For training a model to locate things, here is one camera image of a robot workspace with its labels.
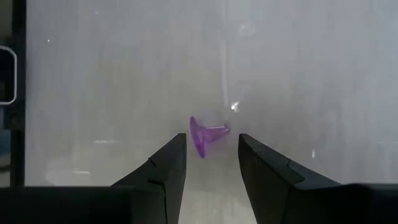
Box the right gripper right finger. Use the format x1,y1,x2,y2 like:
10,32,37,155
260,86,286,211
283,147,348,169
238,133,341,224

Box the purple translucent decoration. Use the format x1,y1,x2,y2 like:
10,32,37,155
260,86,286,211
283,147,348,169
188,115,231,159

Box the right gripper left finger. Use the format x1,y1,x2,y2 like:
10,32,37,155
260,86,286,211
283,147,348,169
111,133,188,224

